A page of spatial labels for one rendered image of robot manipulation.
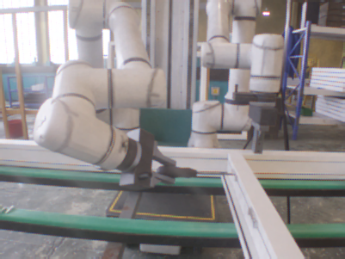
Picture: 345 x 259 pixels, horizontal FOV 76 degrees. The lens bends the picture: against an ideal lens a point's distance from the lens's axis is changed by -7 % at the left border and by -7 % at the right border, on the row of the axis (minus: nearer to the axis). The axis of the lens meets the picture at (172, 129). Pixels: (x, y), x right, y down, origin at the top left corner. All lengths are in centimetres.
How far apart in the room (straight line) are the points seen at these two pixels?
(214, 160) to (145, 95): 35
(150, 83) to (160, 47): 106
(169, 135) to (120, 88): 105
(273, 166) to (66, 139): 61
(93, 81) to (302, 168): 67
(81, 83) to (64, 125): 12
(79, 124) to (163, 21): 123
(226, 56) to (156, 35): 83
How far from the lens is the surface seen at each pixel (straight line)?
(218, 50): 82
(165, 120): 151
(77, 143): 43
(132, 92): 50
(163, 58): 156
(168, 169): 62
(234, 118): 134
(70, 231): 58
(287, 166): 83
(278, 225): 46
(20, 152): 93
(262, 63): 71
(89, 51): 109
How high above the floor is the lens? 119
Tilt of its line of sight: 15 degrees down
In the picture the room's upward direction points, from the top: 1 degrees clockwise
